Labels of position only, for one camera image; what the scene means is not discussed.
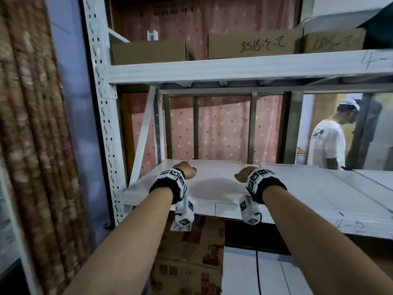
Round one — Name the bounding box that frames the steel framed glass partition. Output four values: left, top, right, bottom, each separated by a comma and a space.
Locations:
163, 84, 393, 169

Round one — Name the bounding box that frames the plain cardboard box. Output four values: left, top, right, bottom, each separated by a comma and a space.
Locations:
111, 39, 187, 66

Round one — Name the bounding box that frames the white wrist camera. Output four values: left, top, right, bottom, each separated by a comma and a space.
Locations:
174, 196, 196, 232
239, 195, 262, 225

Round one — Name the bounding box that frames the red printed cardboard box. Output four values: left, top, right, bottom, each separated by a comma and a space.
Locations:
150, 213, 226, 295

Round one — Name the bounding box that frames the person's left forearm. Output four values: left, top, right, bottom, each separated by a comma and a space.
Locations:
63, 186, 174, 295

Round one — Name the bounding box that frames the wide handwritten cardboard box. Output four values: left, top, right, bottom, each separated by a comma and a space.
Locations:
208, 27, 304, 60

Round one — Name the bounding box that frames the pink dotted curtain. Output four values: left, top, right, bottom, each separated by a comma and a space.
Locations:
110, 0, 300, 179

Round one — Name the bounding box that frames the person's right forearm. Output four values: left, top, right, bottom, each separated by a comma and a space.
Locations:
262, 184, 393, 295

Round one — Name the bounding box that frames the white framed window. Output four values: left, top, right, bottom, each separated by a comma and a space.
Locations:
0, 168, 31, 295

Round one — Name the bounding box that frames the green plastic package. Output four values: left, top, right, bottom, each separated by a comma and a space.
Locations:
357, 2, 393, 50

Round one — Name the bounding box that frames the person's left hand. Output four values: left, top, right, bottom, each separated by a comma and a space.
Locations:
172, 161, 197, 182

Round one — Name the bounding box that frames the black camera cable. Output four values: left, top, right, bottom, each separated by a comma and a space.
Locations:
253, 211, 263, 295

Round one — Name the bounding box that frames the black wristband with markers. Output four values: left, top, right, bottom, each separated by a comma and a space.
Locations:
149, 168, 188, 205
245, 168, 288, 205

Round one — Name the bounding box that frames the white metal shelving rack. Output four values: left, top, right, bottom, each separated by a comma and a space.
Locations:
82, 0, 393, 295

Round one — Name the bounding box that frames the small handwritten cardboard box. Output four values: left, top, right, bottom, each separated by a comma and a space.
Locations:
302, 27, 367, 54

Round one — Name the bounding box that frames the person's right hand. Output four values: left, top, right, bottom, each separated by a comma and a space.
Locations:
235, 166, 259, 183

